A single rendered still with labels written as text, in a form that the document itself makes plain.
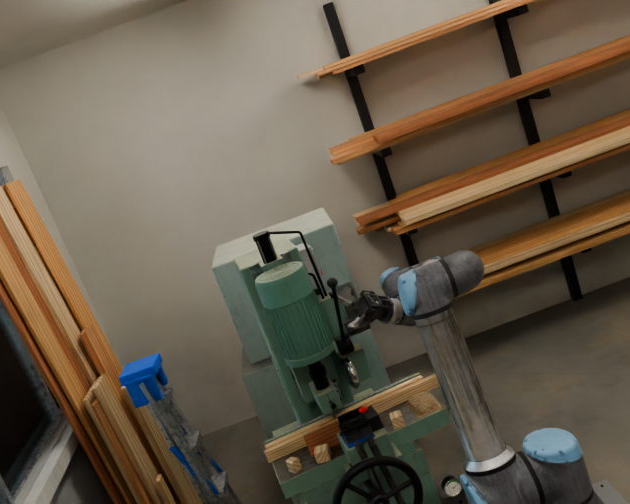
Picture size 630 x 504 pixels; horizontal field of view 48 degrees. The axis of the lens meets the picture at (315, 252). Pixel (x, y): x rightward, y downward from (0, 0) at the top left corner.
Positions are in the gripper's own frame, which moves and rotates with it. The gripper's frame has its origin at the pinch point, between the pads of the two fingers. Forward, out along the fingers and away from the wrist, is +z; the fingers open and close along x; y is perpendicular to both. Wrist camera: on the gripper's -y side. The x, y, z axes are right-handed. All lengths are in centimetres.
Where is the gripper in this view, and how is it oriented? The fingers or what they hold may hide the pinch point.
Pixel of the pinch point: (336, 310)
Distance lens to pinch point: 230.3
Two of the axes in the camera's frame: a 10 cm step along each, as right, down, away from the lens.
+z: -7.9, -1.2, -6.0
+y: 4.8, -7.3, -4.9
